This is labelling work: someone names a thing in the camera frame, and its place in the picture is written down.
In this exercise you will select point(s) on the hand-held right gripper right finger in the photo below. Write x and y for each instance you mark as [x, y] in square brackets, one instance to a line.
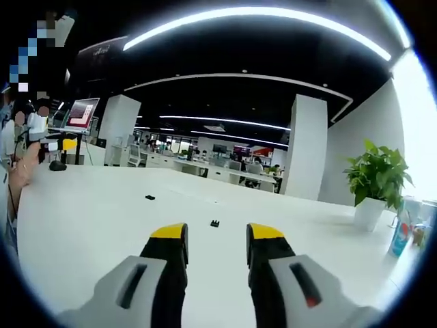
[273, 270]

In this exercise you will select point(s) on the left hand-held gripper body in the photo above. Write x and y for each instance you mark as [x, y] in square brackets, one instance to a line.
[37, 127]

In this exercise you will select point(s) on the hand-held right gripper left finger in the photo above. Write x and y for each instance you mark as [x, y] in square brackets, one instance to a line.
[160, 273]

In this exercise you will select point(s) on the black plastic buckle pronged part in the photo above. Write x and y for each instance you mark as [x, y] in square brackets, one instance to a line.
[214, 223]

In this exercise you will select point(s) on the black plastic buckle socket part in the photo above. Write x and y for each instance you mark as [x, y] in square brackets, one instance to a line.
[150, 197]

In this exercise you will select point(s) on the person's left hand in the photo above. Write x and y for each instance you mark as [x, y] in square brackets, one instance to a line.
[24, 164]

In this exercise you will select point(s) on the black computer mouse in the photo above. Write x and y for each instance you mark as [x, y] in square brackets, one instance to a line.
[56, 165]

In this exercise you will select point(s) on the open laptop red screen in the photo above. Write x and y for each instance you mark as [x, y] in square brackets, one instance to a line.
[82, 114]

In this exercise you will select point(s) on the white square pillar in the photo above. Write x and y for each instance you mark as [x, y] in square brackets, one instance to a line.
[304, 147]
[120, 130]

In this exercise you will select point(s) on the row of white office desks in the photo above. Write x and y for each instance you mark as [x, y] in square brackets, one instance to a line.
[218, 171]

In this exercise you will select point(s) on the green potted plant white pot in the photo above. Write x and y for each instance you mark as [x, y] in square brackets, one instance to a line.
[379, 181]

